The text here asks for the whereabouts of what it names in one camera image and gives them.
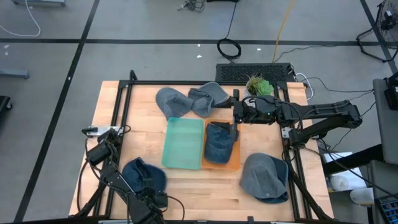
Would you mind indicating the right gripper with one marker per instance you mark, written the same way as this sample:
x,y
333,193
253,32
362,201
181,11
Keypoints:
x,y
258,113

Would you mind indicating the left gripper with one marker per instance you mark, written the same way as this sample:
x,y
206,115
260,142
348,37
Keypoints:
x,y
157,200

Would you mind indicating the grey ribbed fabric hat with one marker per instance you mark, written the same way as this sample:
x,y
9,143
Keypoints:
x,y
205,99

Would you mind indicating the dark blue denim hat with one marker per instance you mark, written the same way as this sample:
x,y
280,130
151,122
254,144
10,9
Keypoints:
x,y
217,146
273,200
140,174

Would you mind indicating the large grey fabric hat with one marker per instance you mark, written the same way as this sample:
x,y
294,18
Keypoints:
x,y
261,177

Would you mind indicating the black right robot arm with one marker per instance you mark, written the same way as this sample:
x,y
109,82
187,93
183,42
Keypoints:
x,y
326,112

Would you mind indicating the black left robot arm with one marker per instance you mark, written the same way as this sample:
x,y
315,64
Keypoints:
x,y
119,182

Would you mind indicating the orange translucent plastic bin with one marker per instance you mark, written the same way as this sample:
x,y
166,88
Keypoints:
x,y
237,155

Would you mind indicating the succulent in patterned white pot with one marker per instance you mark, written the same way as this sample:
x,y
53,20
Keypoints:
x,y
259,87

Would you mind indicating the black perforated computer case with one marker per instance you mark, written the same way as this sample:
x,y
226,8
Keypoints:
x,y
255,72

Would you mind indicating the teal translucent plastic bin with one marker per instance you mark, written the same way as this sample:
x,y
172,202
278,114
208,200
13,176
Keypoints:
x,y
183,143

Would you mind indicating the silver mounting plate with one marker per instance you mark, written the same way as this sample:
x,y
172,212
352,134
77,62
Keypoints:
x,y
102,130
287,133

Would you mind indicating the white paper roll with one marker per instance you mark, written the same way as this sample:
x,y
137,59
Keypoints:
x,y
340,182

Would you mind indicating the grey desk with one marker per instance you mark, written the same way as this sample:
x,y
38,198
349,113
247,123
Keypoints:
x,y
385,124

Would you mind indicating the black keyboard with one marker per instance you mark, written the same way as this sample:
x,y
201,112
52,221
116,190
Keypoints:
x,y
388,207

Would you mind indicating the black floor fan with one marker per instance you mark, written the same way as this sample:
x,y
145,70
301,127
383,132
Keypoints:
x,y
388,18

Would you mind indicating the grey equipment base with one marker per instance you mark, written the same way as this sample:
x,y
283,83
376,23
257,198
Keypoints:
x,y
14,73

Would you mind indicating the black aluminium table frame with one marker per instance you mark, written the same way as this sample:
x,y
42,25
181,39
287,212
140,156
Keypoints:
x,y
186,82

